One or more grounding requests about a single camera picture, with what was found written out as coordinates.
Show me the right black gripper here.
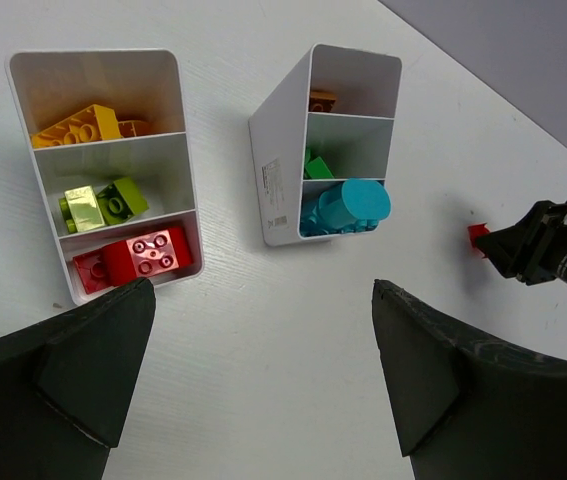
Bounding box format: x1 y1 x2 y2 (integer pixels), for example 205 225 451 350
477 201 567 286

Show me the brown long lego brick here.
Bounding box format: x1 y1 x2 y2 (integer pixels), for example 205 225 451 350
308 90 337 113

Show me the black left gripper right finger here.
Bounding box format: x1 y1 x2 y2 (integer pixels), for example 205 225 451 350
372 280 567 479

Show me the yellow long lego brick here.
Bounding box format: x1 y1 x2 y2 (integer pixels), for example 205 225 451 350
30 104 122 149

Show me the blue round toy piece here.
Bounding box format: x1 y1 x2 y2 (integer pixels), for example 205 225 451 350
317 178 392 229

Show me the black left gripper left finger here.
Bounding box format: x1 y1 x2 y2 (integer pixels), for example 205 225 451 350
0 279 156 479

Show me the white sorting container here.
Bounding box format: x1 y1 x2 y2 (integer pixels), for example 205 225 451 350
249 44 402 247
6 49 204 305

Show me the white right sorting container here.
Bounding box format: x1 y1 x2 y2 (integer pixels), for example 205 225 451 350
249 44 402 247

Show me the yellow curved lego brick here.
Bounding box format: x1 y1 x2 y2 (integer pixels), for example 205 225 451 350
118 120 152 138

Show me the white left sorting container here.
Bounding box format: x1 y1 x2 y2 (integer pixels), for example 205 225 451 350
6 49 204 305

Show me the lime lego brick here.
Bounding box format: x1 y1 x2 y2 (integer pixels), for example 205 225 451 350
96 177 149 225
58 185 106 234

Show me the small red sloped lego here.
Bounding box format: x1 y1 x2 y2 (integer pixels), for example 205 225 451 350
467 223 490 259

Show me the red long lego brick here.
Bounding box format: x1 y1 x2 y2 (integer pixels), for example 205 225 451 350
73 250 112 294

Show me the dark green lego brick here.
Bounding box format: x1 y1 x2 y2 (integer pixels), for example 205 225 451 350
303 148 334 180

